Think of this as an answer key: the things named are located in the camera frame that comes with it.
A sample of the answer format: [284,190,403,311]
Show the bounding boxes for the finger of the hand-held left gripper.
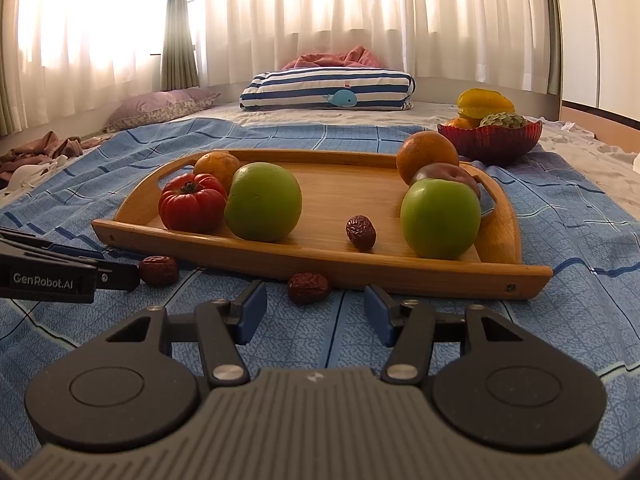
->
[0,238,142,292]
[0,226,107,261]

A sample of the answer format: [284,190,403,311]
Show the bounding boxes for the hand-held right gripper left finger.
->
[90,280,268,386]

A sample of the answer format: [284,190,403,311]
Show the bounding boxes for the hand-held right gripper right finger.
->
[364,284,543,386]

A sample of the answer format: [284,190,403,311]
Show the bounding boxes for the dried red jujube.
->
[139,255,180,287]
[346,215,377,251]
[287,272,331,305]

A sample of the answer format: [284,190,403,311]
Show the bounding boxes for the red ribbed tomato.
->
[158,173,228,234]

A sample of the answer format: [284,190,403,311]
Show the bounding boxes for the wooden tray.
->
[91,148,554,301]

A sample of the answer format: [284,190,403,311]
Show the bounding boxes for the small orange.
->
[193,151,242,193]

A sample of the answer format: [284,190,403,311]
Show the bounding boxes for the dark purple plum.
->
[410,163,482,201]

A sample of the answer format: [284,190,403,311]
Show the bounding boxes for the large orange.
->
[396,130,460,186]

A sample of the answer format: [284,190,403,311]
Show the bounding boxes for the blue checked blanket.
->
[0,117,640,461]

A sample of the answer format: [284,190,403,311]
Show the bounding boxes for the white garment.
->
[7,157,68,193]

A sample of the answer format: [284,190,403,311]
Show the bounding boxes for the brown-pink garment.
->
[0,131,101,183]

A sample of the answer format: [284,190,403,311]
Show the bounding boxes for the large green apple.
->
[224,162,303,242]

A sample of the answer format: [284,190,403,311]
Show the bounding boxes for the small green apple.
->
[400,178,482,260]

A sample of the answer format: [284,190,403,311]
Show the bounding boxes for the purple floral pillow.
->
[104,87,222,133]

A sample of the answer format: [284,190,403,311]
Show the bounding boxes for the red glass bowl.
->
[437,120,543,167]

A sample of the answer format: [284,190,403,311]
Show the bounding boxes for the green custard apple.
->
[479,112,528,130]

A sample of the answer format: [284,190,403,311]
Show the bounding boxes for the striped whale pillow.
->
[239,67,417,111]

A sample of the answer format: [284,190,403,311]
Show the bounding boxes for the yellow starfruit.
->
[457,88,516,121]

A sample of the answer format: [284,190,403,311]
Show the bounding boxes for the grey-green curtain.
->
[542,0,564,97]
[160,0,201,92]

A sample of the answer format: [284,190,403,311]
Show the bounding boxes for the pink crumpled cloth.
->
[281,45,382,71]

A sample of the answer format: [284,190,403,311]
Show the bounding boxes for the white sheer curtain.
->
[0,0,561,128]

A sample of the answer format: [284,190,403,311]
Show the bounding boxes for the wooden bed frame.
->
[560,100,640,156]

